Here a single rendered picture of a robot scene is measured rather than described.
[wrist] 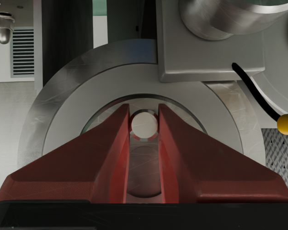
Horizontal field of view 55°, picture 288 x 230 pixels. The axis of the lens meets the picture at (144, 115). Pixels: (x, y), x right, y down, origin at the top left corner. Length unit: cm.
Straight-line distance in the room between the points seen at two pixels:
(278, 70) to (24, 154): 16
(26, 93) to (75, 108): 37
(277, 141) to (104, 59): 28
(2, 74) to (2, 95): 261
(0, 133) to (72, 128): 39
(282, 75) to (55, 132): 14
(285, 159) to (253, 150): 20
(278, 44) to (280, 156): 22
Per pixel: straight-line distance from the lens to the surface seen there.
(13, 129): 53
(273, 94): 18
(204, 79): 16
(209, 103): 16
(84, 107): 16
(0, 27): 55
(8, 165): 54
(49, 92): 17
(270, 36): 20
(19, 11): 53
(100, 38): 299
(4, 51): 320
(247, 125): 18
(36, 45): 19
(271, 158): 41
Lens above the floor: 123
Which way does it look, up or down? 3 degrees down
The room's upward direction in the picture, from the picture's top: 178 degrees clockwise
